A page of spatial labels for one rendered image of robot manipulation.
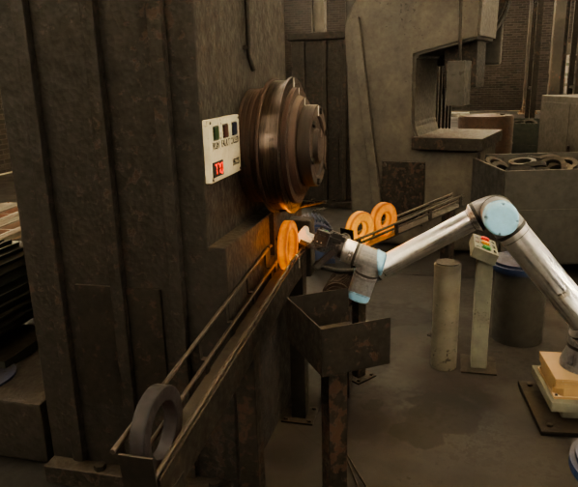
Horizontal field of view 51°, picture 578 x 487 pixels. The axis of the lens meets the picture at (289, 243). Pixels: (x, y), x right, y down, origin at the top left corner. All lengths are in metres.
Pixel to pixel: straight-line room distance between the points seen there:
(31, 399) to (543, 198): 3.17
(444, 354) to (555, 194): 1.64
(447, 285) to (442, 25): 2.38
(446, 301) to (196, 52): 1.66
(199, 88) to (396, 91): 3.17
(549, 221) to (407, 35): 1.69
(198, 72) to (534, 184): 2.82
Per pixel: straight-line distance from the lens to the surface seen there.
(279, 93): 2.04
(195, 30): 1.77
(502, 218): 2.25
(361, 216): 2.63
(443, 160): 4.74
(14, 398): 2.49
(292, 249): 2.31
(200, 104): 1.76
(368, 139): 4.88
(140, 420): 1.27
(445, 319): 2.89
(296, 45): 6.41
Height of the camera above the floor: 1.36
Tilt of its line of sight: 15 degrees down
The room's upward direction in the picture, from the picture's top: 2 degrees counter-clockwise
